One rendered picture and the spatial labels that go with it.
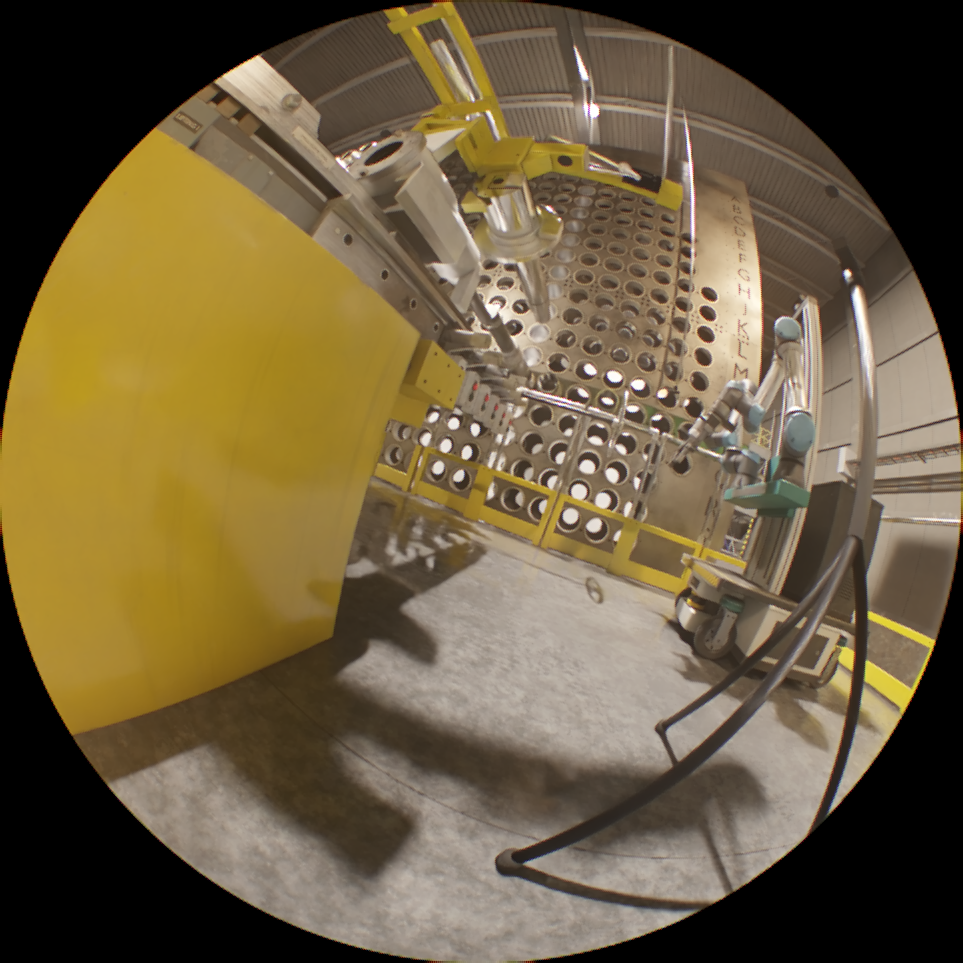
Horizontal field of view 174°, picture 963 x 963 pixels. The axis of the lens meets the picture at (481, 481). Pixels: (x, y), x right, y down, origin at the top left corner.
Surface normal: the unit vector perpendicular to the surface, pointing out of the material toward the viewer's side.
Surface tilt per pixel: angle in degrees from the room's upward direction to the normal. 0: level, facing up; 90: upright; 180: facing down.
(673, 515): 90
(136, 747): 0
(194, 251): 90
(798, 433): 98
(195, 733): 0
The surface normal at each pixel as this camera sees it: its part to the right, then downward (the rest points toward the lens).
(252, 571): 0.90, 0.32
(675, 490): -0.30, -0.04
